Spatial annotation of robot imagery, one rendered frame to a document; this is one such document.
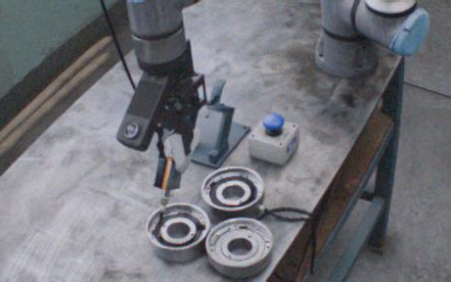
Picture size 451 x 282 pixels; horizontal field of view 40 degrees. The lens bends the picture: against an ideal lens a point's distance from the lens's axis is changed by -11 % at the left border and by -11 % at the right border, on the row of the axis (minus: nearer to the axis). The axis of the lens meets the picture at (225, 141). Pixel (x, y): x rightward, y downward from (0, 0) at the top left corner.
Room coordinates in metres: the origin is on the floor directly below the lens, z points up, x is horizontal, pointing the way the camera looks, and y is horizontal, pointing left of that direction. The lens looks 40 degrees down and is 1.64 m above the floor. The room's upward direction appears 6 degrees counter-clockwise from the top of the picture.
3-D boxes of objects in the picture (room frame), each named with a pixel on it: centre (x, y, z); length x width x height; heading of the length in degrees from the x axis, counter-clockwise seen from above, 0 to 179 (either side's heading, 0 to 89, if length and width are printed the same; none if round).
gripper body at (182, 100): (0.83, 0.07, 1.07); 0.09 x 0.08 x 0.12; 147
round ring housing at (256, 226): (0.72, -0.01, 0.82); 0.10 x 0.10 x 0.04
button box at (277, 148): (0.98, -0.09, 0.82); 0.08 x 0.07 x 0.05; 146
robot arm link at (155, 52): (0.83, 0.08, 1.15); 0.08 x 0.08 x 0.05
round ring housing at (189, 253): (0.77, 0.09, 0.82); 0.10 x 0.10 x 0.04
